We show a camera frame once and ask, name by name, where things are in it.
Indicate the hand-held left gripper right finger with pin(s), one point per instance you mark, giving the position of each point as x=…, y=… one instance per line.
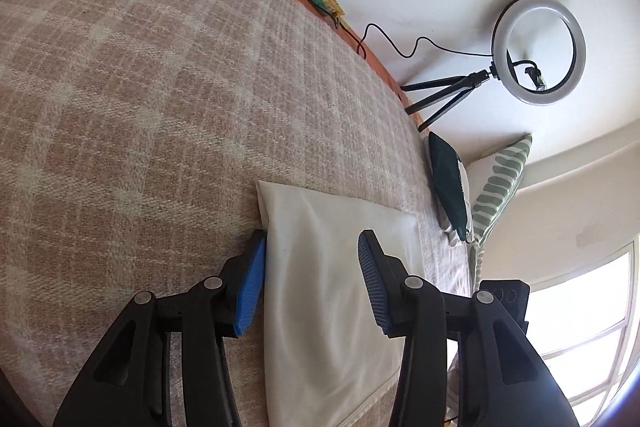
x=372, y=277

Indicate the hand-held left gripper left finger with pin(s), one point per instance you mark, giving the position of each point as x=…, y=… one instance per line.
x=250, y=292

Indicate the white tank top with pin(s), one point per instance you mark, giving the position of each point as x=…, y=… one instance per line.
x=320, y=257

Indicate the window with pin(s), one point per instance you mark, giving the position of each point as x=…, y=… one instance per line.
x=575, y=307

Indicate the green striped pillow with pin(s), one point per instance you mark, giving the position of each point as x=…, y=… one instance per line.
x=500, y=187

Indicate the plaid blanket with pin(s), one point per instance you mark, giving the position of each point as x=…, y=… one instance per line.
x=150, y=107

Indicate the wall socket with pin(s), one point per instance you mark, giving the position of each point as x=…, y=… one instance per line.
x=587, y=238

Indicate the orange wooden bed frame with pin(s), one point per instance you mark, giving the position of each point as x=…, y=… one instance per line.
x=385, y=74

